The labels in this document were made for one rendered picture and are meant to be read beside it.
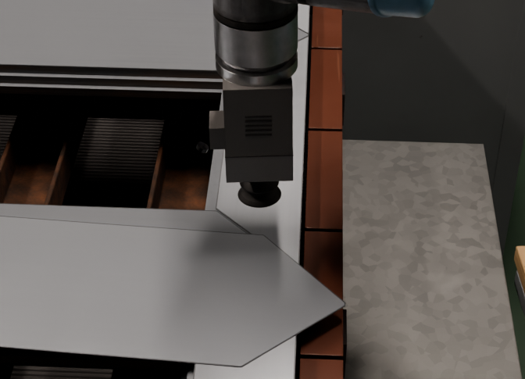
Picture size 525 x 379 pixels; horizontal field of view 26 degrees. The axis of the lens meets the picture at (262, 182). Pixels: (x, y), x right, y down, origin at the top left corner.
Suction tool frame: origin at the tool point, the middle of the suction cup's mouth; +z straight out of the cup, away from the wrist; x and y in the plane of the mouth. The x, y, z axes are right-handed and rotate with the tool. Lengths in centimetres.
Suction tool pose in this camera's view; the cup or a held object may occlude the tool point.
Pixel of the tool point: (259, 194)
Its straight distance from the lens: 113.0
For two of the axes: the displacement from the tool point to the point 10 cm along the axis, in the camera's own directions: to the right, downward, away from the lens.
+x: 10.0, -0.3, 0.1
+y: 0.3, 6.1, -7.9
